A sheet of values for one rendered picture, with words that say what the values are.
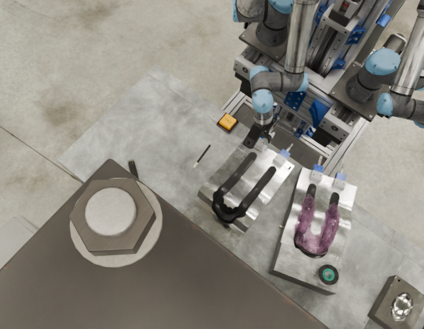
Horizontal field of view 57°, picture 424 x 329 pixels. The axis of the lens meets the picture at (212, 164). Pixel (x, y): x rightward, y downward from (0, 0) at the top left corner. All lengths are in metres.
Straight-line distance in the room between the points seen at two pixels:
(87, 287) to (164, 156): 1.39
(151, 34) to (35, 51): 0.88
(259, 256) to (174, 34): 2.07
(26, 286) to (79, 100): 2.56
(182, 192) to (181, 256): 1.30
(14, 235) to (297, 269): 1.05
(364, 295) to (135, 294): 1.45
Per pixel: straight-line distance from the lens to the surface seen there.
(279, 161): 1.76
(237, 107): 2.65
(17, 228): 1.14
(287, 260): 1.65
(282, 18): 1.82
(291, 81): 1.53
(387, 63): 1.73
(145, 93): 2.02
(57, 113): 3.01
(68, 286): 0.51
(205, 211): 1.70
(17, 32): 3.53
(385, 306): 1.81
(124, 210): 0.46
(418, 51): 1.48
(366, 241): 1.90
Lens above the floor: 2.49
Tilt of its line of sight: 67 degrees down
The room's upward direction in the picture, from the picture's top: 9 degrees clockwise
